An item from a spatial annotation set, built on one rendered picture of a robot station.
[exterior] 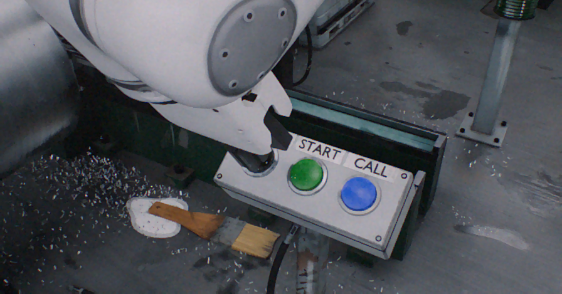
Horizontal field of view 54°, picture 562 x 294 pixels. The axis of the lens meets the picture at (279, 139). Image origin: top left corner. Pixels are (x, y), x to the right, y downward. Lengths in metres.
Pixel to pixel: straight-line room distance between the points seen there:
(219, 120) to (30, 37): 0.36
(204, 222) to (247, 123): 0.47
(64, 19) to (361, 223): 0.30
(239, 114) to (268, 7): 0.15
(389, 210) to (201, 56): 0.29
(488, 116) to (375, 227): 0.60
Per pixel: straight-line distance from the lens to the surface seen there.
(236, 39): 0.21
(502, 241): 0.86
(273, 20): 0.22
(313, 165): 0.48
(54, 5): 0.26
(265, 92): 0.37
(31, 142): 0.71
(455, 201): 0.90
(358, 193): 0.47
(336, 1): 1.32
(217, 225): 0.81
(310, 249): 0.56
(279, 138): 0.41
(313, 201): 0.48
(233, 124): 0.37
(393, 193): 0.47
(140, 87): 0.32
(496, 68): 0.99
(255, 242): 0.79
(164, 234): 0.82
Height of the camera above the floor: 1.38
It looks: 36 degrees down
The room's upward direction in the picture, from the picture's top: straight up
